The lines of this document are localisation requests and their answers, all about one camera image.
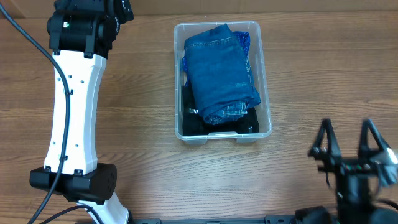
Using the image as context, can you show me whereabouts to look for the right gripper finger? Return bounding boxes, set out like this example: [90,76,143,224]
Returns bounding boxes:
[357,118,391,158]
[309,119,341,157]

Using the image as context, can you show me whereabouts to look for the black garment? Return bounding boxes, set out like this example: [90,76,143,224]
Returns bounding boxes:
[182,82,208,136]
[199,108,259,134]

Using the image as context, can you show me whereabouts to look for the blue sparkly garment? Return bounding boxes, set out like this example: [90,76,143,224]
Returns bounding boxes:
[182,31,251,73]

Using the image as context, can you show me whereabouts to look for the blue jeans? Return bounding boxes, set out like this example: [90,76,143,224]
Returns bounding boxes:
[184,24,261,125]

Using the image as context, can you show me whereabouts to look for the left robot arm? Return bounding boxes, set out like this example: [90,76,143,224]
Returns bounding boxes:
[29,0,134,223]

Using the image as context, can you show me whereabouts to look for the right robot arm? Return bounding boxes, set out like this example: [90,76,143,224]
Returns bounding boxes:
[291,119,397,224]

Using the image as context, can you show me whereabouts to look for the clear plastic storage bin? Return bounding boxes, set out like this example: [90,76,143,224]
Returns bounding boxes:
[174,21,272,145]

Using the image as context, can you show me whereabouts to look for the cardboard backdrop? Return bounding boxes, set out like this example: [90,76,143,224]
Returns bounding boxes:
[0,0,398,19]

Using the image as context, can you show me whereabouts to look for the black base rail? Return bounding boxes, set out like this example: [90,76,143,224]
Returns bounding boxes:
[131,215,295,224]

